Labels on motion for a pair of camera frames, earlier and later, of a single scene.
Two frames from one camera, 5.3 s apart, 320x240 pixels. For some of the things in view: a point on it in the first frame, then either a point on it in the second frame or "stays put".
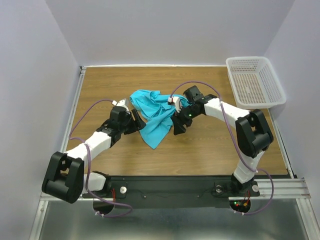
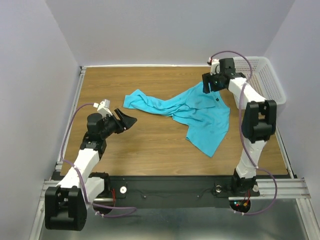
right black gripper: [181, 120] to [207, 82]
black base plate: [167, 192] stays put
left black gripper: [133, 122] to [120, 122]
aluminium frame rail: [44, 197] stays put
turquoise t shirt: [154, 106] to [206, 113]
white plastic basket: [255, 82] stays put
